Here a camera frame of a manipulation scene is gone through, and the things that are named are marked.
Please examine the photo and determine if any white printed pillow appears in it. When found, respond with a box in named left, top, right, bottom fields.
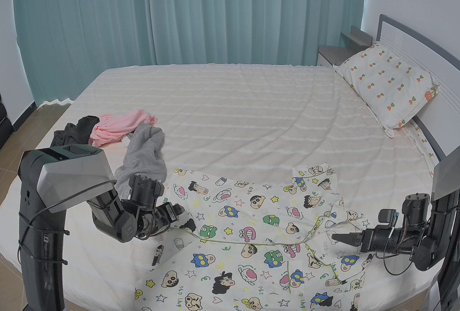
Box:
left=332, top=43, right=440, bottom=138

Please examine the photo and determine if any white printed pyjama top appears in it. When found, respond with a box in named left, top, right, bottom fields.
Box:
left=134, top=162, right=367, bottom=311

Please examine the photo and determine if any black chest of drawers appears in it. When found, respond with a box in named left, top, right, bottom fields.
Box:
left=0, top=94, right=11, bottom=150

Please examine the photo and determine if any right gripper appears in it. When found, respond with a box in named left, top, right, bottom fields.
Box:
left=331, top=227, right=393, bottom=252

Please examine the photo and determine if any grey bedside table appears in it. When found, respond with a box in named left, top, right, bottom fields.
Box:
left=318, top=26, right=372, bottom=67

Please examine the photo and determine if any black cable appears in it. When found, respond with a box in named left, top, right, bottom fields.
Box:
left=380, top=253, right=414, bottom=276

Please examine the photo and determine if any black garment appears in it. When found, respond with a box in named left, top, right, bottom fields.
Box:
left=53, top=115, right=100, bottom=150

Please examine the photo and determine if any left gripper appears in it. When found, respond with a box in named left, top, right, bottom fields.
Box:
left=153, top=202, right=185, bottom=229

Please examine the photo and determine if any grey garment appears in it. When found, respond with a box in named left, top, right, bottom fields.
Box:
left=115, top=123, right=167, bottom=193

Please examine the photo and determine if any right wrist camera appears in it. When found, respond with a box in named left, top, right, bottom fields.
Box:
left=380, top=209, right=399, bottom=229

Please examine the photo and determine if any pink garment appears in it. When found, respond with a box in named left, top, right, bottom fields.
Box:
left=88, top=109, right=159, bottom=148

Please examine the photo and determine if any bed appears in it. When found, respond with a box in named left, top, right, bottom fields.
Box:
left=0, top=14, right=460, bottom=311

